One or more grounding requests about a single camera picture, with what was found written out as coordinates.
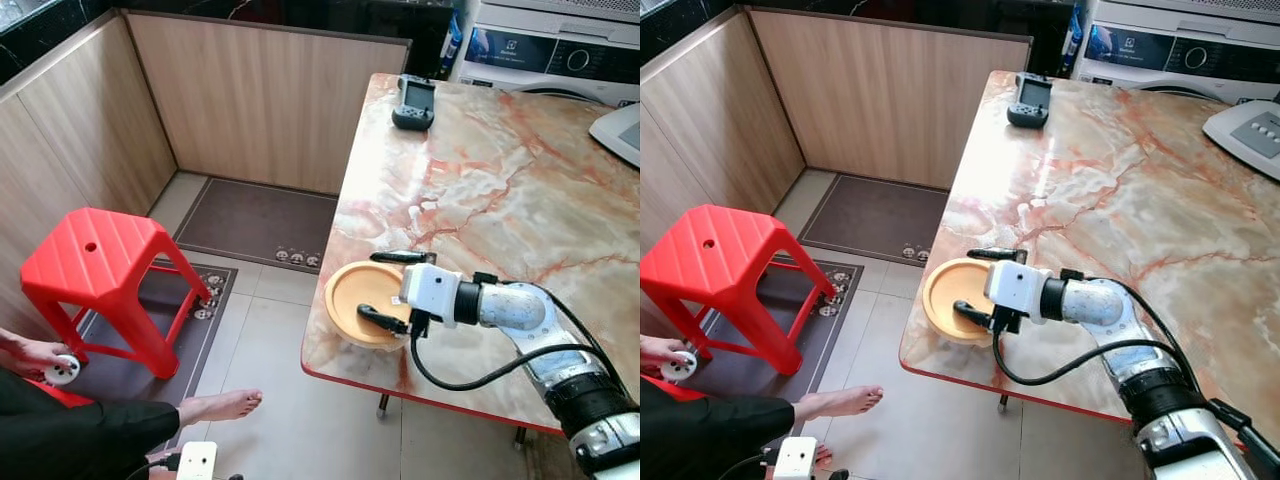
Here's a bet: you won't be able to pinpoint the orange round plate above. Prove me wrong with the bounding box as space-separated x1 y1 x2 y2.
921 257 1001 347
323 260 413 349

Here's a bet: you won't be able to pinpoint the person hand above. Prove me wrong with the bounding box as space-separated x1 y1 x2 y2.
640 336 701 379
0 330 79 381

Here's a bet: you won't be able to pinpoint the marble-top table red rim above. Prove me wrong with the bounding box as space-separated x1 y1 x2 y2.
300 72 641 446
898 70 1280 426

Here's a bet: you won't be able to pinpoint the dark brown door mat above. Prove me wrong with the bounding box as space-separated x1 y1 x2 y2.
172 177 339 273
798 173 951 267

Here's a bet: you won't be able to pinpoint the black handheld controller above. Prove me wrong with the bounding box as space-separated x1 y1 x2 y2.
391 75 437 131
1006 73 1054 129

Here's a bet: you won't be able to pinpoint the wood counter black top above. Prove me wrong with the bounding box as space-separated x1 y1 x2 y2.
0 0 456 346
640 0 1079 256

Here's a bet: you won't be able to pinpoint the blue bottle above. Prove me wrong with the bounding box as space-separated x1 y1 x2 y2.
1065 5 1089 76
440 10 466 81

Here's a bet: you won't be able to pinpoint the grey patterned floor mat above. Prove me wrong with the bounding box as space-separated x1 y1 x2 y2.
60 262 239 401
690 258 864 401

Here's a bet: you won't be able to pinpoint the white washing machine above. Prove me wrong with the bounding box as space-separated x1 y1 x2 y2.
1070 0 1280 106
450 0 641 108

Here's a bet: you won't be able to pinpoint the red plastic seat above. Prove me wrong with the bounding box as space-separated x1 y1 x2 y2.
643 376 691 403
28 382 99 408

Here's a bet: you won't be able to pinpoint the red plastic stool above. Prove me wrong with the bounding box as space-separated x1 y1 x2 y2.
640 204 837 377
20 207 214 381

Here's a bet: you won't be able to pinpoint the person leg black trousers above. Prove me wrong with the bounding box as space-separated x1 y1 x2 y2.
640 380 886 480
0 368 264 480

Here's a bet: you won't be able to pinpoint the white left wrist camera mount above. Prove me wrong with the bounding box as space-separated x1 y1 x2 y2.
177 441 219 480
773 436 820 480

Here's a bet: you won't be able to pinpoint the white pedestal fan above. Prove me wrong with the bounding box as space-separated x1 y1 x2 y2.
1202 99 1280 182
588 102 641 169

